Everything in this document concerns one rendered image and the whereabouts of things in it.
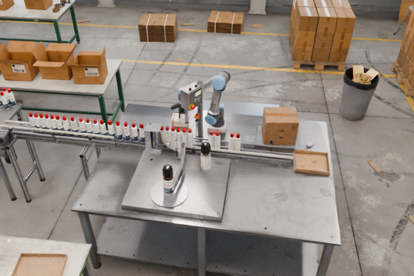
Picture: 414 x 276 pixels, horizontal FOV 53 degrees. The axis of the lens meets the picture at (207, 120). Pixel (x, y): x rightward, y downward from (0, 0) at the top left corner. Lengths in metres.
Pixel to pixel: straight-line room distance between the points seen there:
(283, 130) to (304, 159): 0.32
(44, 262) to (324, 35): 5.08
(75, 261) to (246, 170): 1.57
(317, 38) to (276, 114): 3.04
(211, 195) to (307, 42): 3.91
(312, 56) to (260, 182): 3.63
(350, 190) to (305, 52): 2.69
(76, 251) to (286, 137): 2.04
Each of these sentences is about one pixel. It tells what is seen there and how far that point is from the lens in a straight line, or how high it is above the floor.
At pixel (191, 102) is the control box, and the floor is 1.37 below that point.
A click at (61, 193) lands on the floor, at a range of 4.89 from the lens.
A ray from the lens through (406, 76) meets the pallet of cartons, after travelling 6.95.
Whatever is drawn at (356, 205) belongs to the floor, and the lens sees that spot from 4.80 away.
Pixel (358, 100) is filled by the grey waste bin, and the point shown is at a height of 0.35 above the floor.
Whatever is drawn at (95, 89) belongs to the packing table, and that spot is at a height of 0.78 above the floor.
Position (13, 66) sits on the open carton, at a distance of 5.36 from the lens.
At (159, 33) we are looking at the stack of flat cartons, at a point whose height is 0.16.
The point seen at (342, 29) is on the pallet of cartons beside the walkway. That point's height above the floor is 0.69.
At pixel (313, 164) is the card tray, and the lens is 3.87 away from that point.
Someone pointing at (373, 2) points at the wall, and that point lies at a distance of 9.16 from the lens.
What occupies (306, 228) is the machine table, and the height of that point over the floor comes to 0.83.
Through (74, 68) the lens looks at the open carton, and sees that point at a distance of 5.02.
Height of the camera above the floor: 3.40
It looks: 37 degrees down
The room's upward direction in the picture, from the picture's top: straight up
